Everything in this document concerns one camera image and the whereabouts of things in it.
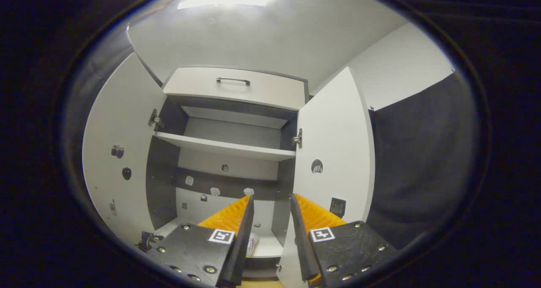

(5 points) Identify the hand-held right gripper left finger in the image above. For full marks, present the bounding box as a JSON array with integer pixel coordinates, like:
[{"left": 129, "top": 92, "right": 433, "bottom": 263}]
[{"left": 145, "top": 195, "right": 255, "bottom": 288}]

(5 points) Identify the white shoe cabinet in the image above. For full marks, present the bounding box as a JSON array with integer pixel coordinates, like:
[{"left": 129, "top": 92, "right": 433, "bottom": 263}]
[{"left": 82, "top": 52, "right": 376, "bottom": 288}]

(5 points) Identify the white cabinet shelf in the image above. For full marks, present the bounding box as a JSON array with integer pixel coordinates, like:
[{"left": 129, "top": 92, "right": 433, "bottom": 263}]
[{"left": 153, "top": 131, "right": 297, "bottom": 162}]

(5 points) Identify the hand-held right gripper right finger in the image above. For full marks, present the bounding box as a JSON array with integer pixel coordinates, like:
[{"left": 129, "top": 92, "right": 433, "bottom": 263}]
[{"left": 290, "top": 193, "right": 398, "bottom": 287}]

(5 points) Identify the white cabinet door cat sticker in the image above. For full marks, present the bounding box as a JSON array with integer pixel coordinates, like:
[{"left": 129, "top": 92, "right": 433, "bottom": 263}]
[{"left": 276, "top": 66, "right": 376, "bottom": 288}]

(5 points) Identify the black backdrop cloth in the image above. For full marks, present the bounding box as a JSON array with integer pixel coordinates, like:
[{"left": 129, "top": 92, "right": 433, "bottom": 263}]
[{"left": 365, "top": 71, "right": 481, "bottom": 251}]

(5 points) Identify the white cabinet door camera sticker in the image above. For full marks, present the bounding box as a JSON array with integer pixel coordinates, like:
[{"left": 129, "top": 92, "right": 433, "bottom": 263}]
[{"left": 82, "top": 52, "right": 168, "bottom": 245}]

